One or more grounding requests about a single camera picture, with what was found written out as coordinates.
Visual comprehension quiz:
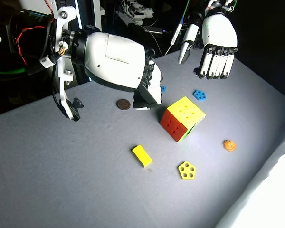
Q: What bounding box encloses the Rubik's cube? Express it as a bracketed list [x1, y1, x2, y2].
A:
[159, 96, 207, 143]

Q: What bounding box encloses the spare white robot hand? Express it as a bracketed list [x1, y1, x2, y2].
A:
[120, 0, 155, 26]

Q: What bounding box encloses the brown round cookie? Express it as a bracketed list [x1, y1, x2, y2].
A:
[116, 99, 131, 111]

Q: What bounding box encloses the flat black device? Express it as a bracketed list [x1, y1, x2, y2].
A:
[130, 22, 164, 36]

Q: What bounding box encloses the blue pentagon block with holes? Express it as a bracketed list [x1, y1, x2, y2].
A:
[192, 89, 207, 102]

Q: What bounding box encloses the yellow rectangular block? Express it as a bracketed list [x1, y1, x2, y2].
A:
[131, 144, 153, 168]

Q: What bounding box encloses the grey table cloth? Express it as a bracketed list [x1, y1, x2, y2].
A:
[0, 48, 285, 228]

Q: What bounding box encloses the yellow pentagon block with holes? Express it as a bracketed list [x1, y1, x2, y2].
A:
[177, 161, 197, 180]

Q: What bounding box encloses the orange swirl toy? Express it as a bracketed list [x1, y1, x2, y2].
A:
[222, 139, 237, 152]

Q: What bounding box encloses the white post with blue strip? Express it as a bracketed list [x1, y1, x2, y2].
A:
[73, 0, 106, 33]

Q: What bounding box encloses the green cable with white plug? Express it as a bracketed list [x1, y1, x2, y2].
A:
[165, 0, 191, 56]

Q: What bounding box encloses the thick green cable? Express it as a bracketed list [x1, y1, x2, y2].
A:
[0, 67, 27, 75]

